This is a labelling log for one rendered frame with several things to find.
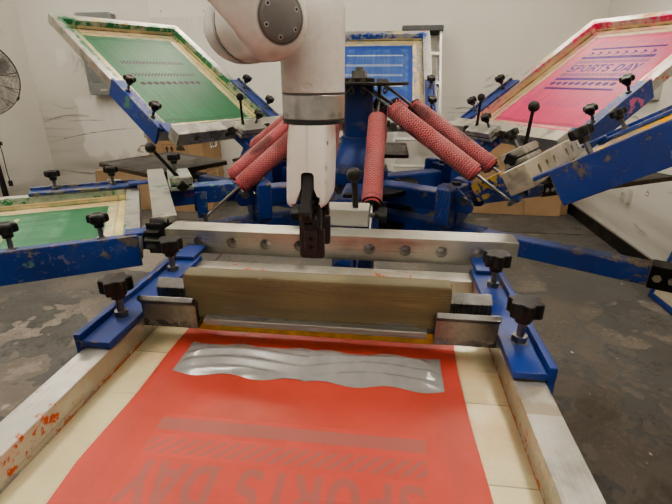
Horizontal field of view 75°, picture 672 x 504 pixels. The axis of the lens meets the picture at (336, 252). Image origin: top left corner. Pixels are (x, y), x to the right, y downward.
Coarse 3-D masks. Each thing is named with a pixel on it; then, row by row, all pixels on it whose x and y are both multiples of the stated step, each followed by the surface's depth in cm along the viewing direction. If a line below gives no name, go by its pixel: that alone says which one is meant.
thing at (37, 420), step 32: (96, 352) 56; (128, 352) 61; (64, 384) 51; (96, 384) 55; (512, 384) 51; (544, 384) 51; (32, 416) 46; (64, 416) 49; (544, 416) 46; (0, 448) 42; (32, 448) 45; (544, 448) 42; (576, 448) 42; (0, 480) 41; (544, 480) 40; (576, 480) 39
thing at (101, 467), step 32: (160, 384) 56; (192, 384) 56; (224, 384) 56; (256, 384) 56; (288, 384) 56; (128, 416) 51; (160, 416) 51; (224, 416) 51; (256, 416) 51; (288, 416) 51; (96, 448) 46; (128, 448) 46; (64, 480) 43; (96, 480) 43
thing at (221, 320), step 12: (216, 324) 63; (228, 324) 63; (240, 324) 63; (252, 324) 63; (264, 324) 62; (276, 324) 62; (288, 324) 62; (300, 324) 62; (312, 324) 62; (324, 324) 62; (336, 324) 62; (348, 324) 62; (360, 324) 62; (396, 336) 61; (408, 336) 60; (420, 336) 60
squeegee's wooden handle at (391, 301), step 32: (192, 288) 63; (224, 288) 62; (256, 288) 62; (288, 288) 61; (320, 288) 61; (352, 288) 60; (384, 288) 59; (416, 288) 59; (448, 288) 59; (320, 320) 63; (352, 320) 62; (384, 320) 61; (416, 320) 61
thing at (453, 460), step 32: (352, 352) 62; (384, 352) 62; (416, 352) 62; (448, 352) 62; (320, 384) 56; (448, 384) 56; (320, 416) 51; (352, 416) 51; (384, 416) 51; (416, 416) 51; (448, 416) 51; (448, 448) 46; (448, 480) 43; (480, 480) 43
